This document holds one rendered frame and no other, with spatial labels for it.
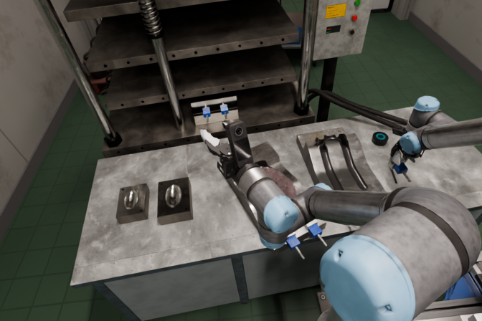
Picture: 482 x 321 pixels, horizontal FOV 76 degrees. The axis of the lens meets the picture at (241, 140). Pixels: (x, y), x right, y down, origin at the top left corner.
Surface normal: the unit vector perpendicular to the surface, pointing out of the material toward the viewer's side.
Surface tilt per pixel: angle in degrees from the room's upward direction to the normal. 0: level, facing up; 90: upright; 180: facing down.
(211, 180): 0
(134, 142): 0
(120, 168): 0
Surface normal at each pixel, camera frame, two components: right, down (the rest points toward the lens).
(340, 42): 0.16, 0.69
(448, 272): 0.37, 0.06
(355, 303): -0.86, 0.31
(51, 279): -0.07, -0.71
